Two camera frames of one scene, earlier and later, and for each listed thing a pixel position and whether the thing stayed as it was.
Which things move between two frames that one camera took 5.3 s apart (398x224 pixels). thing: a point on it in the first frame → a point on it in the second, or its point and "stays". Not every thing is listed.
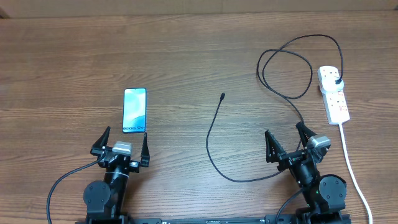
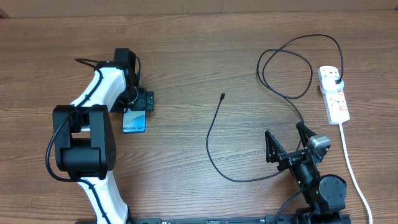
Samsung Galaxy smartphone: [134, 110] stays
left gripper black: [134, 165] → [145, 100]
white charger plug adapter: [328, 84] stays
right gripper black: [289, 158] stays
